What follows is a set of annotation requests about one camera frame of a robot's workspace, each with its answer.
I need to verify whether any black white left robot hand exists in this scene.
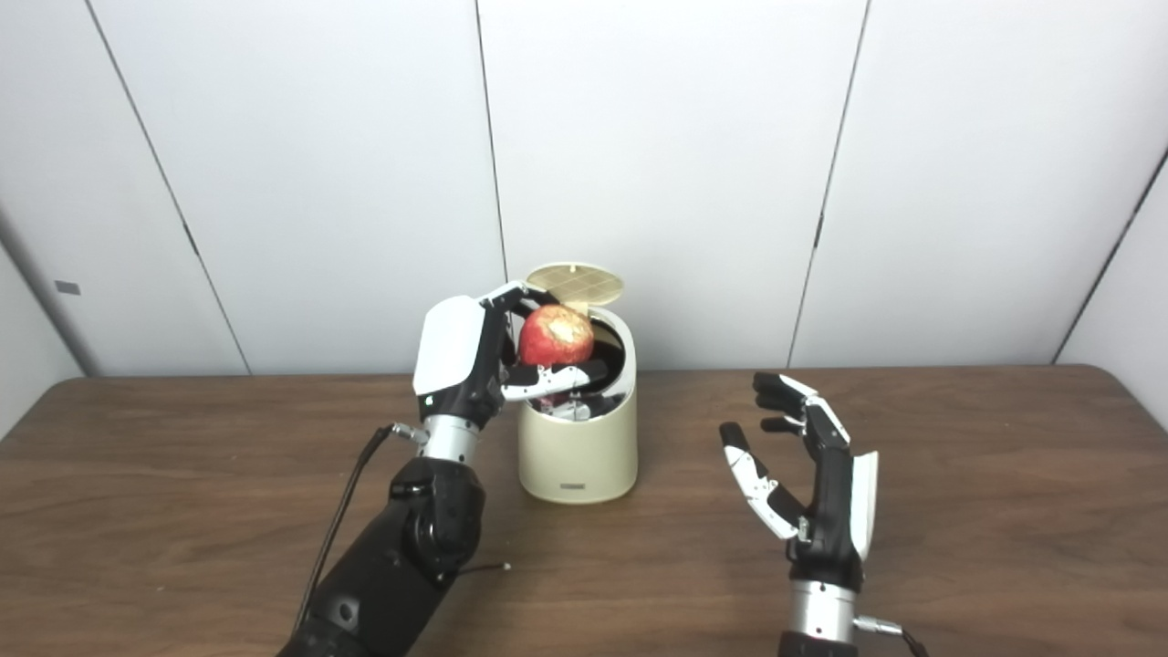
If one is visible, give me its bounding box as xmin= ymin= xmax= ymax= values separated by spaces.
xmin=412 ymin=281 xmax=610 ymax=430

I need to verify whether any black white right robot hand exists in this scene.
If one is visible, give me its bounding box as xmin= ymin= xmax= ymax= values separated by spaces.
xmin=719 ymin=371 xmax=880 ymax=592

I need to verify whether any red apple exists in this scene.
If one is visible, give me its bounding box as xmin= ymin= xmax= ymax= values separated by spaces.
xmin=517 ymin=305 xmax=596 ymax=369

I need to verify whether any cream round bin lid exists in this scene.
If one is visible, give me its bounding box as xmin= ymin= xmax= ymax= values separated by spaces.
xmin=526 ymin=263 xmax=627 ymax=320

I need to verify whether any cream-colored round bin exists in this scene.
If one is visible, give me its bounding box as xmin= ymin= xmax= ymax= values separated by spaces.
xmin=517 ymin=306 xmax=639 ymax=505

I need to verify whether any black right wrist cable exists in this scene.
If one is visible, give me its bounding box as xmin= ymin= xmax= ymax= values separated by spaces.
xmin=853 ymin=616 xmax=930 ymax=657

